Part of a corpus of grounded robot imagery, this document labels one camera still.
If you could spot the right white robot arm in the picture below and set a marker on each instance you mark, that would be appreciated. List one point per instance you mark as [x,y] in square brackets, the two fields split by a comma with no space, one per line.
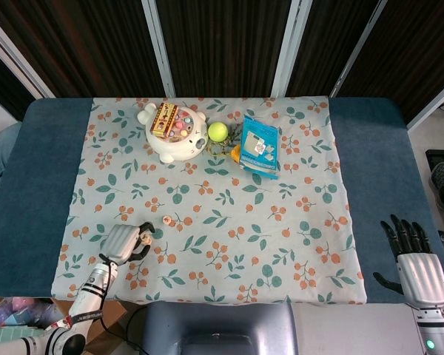
[434,329]

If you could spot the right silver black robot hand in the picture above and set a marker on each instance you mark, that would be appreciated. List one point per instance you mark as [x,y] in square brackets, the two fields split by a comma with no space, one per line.
[422,273]

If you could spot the grey blue robot torso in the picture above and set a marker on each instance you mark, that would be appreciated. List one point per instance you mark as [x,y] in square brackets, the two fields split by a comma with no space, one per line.
[214,321]

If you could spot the floral berry leaf tablecloth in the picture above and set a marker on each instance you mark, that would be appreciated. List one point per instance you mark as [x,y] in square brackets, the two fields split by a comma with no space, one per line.
[244,207]

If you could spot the white bear shaped toy container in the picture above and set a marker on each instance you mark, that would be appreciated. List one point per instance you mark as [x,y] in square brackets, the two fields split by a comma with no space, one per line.
[181,148]

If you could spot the black floor tray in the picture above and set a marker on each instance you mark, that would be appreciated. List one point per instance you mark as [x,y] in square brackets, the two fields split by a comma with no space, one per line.
[434,155]

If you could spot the white metal frame post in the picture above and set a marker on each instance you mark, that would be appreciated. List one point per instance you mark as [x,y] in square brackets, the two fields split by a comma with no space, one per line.
[433,107]
[159,48]
[355,51]
[290,48]
[22,66]

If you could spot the orange yellow block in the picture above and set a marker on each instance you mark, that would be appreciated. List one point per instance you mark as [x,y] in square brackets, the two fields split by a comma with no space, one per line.
[237,153]

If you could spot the blue upholstered chair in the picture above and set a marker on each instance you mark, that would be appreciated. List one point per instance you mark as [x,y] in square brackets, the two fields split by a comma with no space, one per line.
[0,155]

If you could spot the wooden chess piece red character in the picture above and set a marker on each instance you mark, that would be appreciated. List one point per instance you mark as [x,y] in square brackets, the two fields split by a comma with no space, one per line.
[146,239]
[167,220]

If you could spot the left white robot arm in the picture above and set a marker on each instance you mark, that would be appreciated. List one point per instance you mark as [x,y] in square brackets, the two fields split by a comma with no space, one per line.
[92,292]

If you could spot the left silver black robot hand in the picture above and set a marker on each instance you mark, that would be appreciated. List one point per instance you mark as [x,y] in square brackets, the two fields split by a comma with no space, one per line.
[120,242]

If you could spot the yellow green tennis ball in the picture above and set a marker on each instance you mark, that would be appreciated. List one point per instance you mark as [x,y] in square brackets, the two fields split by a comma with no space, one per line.
[218,132]

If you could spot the blue flat product package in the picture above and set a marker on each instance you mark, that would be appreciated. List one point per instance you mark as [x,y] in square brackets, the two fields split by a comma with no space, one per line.
[259,148]

